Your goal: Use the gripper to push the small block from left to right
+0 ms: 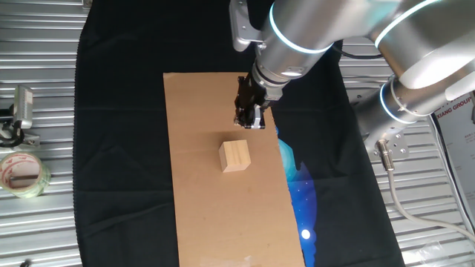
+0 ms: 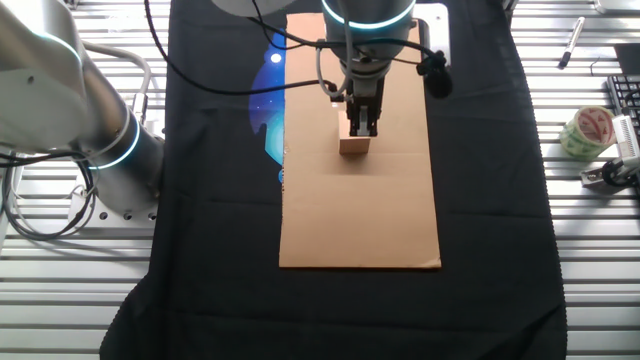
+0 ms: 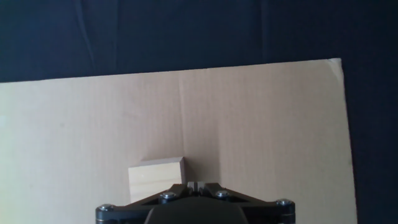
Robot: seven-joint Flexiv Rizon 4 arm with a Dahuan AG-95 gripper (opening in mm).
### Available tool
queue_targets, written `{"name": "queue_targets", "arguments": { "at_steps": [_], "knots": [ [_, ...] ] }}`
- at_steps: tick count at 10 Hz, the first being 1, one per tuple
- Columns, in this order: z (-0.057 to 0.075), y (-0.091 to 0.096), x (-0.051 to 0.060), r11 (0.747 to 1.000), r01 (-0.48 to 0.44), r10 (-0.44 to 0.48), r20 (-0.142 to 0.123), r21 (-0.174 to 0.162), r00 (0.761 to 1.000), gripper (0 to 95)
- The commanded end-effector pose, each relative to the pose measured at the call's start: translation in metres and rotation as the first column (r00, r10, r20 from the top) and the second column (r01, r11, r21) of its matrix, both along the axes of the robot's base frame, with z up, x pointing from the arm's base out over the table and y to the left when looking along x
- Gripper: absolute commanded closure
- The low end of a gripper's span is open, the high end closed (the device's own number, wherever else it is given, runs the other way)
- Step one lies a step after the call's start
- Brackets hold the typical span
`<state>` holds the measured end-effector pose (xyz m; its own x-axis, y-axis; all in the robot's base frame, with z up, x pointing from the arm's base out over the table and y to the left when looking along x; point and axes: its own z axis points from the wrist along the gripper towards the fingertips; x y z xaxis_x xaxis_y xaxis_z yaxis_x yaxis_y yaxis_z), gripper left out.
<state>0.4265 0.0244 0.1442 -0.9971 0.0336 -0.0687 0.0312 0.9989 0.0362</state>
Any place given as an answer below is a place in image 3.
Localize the brown cardboard sheet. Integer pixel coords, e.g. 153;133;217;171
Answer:
0;58;358;224

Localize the black cloth with blue print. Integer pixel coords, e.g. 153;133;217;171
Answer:
0;0;398;224

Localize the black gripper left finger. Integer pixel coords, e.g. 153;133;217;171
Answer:
95;182;198;224

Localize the small wooden block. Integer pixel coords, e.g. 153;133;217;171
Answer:
127;156;187;204

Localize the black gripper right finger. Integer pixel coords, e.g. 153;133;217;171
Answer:
198;182;296;224

